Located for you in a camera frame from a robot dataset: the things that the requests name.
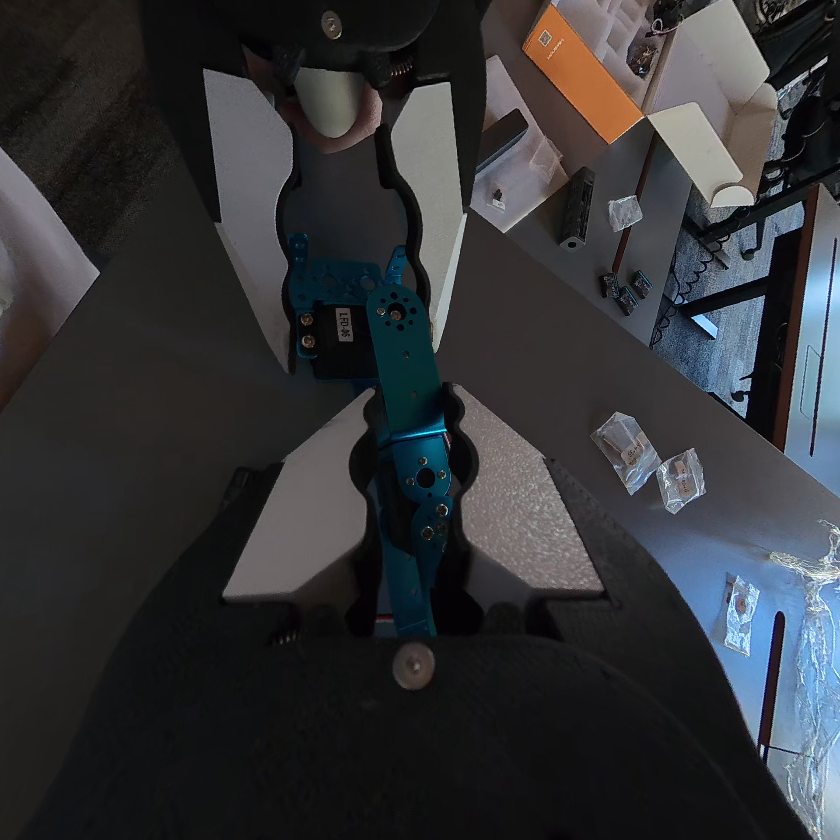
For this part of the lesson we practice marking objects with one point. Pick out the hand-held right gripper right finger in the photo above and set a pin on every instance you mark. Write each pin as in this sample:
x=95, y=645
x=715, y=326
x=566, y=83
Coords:
x=518, y=525

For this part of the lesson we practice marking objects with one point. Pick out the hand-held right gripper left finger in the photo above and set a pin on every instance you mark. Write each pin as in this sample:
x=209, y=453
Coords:
x=295, y=525

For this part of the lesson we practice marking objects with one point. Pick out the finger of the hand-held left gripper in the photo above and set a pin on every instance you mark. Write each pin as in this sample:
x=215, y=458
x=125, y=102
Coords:
x=249, y=164
x=433, y=164

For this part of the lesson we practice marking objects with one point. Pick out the blue toy robot arm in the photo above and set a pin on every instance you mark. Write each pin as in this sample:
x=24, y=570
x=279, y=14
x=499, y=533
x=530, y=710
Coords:
x=403, y=367

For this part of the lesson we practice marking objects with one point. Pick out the wood-edged grey desk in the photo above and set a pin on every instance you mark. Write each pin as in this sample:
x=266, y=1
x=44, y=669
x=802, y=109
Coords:
x=820, y=328

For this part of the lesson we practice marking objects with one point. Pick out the flat dark grey box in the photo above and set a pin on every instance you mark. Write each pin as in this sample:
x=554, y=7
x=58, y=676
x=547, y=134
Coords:
x=505, y=134

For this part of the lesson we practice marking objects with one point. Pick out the white foam sheet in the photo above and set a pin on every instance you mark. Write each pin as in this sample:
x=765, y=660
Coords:
x=518, y=197

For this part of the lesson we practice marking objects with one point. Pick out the small clear plastic bag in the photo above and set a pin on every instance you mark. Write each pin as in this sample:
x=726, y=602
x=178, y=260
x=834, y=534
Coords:
x=546, y=156
x=625, y=213

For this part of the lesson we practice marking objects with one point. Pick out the small clear screw bag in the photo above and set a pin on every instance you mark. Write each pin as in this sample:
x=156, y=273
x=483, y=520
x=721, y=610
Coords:
x=740, y=613
x=681, y=480
x=627, y=453

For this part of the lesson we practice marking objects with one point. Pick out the grey black battery case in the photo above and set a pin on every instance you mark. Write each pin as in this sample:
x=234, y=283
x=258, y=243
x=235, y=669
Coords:
x=577, y=210

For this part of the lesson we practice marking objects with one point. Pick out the orange cardboard box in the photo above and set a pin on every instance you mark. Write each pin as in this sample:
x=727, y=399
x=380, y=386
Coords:
x=577, y=72

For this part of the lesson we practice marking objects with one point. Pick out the small black servo module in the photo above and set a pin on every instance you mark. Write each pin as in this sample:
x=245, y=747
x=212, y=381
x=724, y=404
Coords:
x=610, y=283
x=641, y=283
x=627, y=301

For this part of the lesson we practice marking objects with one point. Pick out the person's white shirt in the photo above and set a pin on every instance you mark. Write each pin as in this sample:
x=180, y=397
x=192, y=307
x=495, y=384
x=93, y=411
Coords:
x=33, y=262

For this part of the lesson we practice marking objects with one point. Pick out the crumpled clear plastic wrap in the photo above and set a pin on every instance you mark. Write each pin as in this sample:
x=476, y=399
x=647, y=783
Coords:
x=817, y=656

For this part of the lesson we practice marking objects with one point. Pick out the black desk frame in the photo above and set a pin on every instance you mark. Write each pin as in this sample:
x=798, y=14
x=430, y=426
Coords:
x=722, y=298

